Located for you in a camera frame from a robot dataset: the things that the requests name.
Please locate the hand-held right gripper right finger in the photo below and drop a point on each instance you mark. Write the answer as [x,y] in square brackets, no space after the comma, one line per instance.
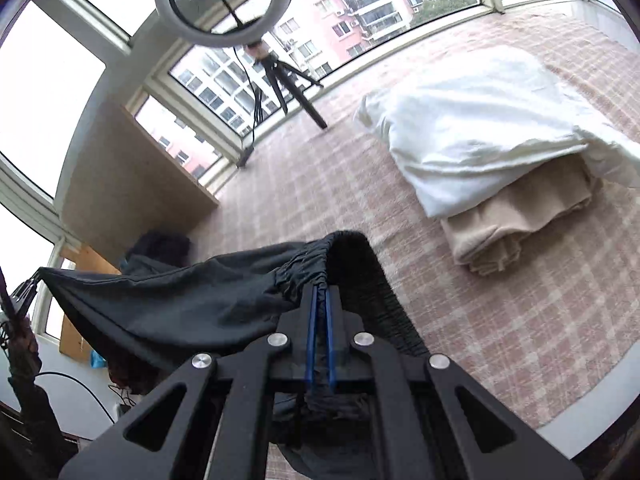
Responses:
[331,335]

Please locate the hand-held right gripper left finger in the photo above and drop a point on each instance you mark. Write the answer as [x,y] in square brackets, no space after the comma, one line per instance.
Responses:
[312,335]

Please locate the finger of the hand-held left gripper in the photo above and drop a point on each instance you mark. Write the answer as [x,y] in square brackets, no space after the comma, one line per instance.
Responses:
[24,295]

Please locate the dark grey pants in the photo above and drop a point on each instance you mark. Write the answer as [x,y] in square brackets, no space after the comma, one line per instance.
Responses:
[175,300]

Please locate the person's left forearm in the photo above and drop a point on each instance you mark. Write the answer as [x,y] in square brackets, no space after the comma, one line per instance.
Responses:
[37,410]

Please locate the person's left hand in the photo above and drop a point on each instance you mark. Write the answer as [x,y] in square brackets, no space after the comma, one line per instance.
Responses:
[24,350]

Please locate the orange wooden cabinet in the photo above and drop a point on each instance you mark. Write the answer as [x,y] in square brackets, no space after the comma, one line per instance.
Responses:
[75,340]

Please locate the blue cloth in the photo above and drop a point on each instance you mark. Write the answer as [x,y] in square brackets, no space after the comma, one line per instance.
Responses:
[97,360]

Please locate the dark navy garment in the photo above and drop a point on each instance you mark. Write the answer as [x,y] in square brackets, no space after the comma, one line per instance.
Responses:
[160,247]

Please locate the beige wooden panel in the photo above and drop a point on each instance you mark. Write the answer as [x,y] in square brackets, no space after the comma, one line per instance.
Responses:
[130,185]

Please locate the person's dark jacket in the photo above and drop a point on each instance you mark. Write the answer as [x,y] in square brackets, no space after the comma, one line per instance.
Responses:
[15,460]

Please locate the pink plaid bed blanket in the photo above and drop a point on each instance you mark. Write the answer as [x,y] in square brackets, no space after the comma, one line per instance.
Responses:
[500,335]

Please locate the beige knitted blanket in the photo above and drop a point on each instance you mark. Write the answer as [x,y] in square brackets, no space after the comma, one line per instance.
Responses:
[510,220]

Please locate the white duvet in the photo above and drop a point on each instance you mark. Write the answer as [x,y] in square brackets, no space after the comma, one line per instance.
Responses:
[475,125]

